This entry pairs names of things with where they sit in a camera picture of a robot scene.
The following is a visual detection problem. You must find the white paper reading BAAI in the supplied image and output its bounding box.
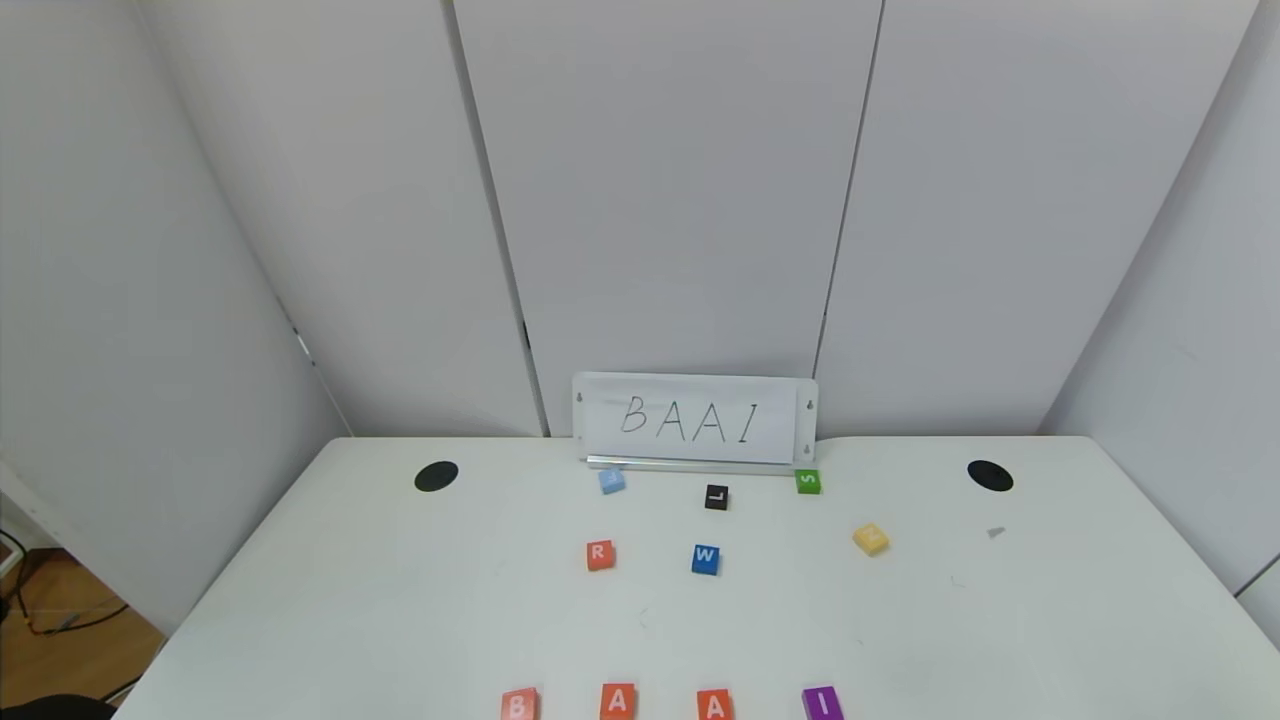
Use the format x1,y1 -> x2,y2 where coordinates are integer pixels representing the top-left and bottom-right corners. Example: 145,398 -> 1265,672
585,390 -> 798,464

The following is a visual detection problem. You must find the white sign holder board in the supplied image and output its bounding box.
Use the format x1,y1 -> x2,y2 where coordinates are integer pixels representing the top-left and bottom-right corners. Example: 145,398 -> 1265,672
572,372 -> 819,472

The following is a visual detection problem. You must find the aluminium sign holder rail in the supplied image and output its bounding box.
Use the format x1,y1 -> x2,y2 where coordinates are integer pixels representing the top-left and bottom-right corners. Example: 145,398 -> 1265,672
587,455 -> 798,476

